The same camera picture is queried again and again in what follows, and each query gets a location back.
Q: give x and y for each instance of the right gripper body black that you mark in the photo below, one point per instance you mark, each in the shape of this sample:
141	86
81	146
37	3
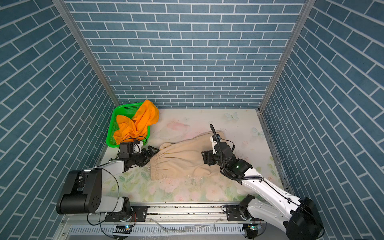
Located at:
214	159

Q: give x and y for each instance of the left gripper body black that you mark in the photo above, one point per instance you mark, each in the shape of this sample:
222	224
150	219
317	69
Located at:
139	158

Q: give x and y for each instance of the orange shorts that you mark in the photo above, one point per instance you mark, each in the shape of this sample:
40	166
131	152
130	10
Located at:
139	126

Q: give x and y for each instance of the beige shorts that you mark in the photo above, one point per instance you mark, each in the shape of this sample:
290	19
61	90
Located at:
183	159

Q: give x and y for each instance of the green plastic basket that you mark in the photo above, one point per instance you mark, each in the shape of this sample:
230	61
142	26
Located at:
129	111

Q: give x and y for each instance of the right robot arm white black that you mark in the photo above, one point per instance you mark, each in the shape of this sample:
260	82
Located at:
298	218

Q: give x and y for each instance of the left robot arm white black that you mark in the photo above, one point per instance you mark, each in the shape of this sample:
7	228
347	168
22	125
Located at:
82	190

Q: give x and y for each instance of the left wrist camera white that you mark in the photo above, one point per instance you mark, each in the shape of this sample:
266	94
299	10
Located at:
129	148

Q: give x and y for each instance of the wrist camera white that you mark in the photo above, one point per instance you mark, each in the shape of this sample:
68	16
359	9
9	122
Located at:
215	143
129	148

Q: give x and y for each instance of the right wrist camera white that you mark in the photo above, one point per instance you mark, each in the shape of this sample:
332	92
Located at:
215	143

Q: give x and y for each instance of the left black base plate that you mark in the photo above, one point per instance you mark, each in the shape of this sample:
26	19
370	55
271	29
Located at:
136	214

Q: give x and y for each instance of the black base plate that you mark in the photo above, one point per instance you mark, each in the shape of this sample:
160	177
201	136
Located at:
233	214
136	214

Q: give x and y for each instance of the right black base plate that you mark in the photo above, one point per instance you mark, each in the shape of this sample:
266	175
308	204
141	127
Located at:
233	214

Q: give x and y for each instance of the aluminium front rail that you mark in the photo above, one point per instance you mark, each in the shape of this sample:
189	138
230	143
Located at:
163	220

